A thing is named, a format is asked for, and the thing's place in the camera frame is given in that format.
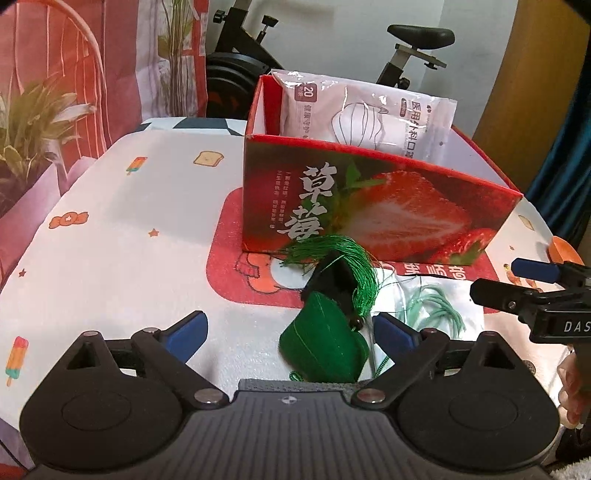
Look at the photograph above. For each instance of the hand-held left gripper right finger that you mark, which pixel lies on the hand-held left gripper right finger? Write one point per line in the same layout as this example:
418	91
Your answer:
392	334

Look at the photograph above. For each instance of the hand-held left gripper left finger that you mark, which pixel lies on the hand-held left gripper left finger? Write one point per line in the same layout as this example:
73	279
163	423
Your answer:
184	337

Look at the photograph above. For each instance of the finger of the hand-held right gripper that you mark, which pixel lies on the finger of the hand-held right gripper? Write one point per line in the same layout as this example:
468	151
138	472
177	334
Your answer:
498	295
531	270

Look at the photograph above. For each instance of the green tasselled fabric sachet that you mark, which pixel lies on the green tasselled fabric sachet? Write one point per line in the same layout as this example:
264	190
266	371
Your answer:
323	341

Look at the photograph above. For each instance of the red strawberry-print box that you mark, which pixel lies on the red strawberry-print box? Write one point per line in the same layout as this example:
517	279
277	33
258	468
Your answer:
415	217

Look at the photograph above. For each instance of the white face mask packet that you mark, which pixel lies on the white face mask packet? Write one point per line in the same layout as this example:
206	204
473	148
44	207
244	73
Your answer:
369	115

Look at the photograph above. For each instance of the person's right hand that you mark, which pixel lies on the person's right hand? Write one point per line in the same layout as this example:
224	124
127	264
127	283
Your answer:
567	392

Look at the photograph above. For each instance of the teal curtain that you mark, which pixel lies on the teal curtain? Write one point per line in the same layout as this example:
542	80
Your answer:
563	198

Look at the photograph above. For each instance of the cartoon-print tablecloth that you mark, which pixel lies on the cartoon-print tablecloth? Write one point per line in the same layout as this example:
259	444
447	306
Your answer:
138	254

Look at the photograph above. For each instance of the wooden door panel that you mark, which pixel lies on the wooden door panel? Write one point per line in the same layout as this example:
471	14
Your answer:
521	92

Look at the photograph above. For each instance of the black exercise bike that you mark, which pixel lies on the black exercise bike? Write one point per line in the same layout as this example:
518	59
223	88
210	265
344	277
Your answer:
240	60

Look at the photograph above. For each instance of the red plant-print curtain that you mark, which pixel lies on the red plant-print curtain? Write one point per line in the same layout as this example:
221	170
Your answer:
69	55

